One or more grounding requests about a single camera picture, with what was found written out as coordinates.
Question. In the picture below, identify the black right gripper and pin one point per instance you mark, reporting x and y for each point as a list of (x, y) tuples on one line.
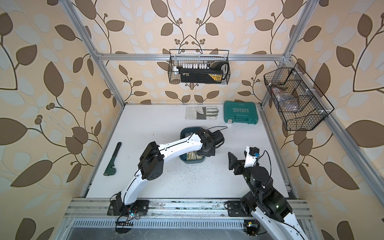
[(234, 164)]

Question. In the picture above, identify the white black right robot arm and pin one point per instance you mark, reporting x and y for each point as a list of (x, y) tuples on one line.
[(263, 202)]

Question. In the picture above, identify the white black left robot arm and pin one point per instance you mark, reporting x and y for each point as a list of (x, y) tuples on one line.
[(151, 166)]

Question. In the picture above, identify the black yellow box in basket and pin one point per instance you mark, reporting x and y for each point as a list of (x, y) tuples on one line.
[(214, 73)]

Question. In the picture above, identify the grey white work glove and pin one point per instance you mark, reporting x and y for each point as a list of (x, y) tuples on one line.
[(202, 113)]

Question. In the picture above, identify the green plastic tool case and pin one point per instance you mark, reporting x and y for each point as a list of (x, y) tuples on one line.
[(240, 112)]

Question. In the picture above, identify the plastic bag in basket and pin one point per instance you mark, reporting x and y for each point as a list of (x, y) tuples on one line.
[(285, 102)]

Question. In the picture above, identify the green pipe wrench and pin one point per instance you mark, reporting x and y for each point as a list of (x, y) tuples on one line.
[(110, 169)]

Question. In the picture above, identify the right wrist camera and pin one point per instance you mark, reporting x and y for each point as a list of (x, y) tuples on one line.
[(252, 156)]

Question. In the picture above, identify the black wire basket back wall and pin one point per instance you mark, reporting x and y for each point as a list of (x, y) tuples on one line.
[(192, 58)]

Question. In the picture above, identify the black wire basket wall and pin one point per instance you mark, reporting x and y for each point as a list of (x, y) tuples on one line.
[(300, 102), (192, 58)]

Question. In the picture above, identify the black wire basket right wall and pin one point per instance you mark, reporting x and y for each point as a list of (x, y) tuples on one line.
[(300, 102)]

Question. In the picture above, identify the aluminium frame post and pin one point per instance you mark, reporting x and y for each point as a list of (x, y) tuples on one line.
[(285, 60)]

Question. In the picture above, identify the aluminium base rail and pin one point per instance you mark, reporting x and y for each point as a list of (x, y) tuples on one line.
[(156, 208)]

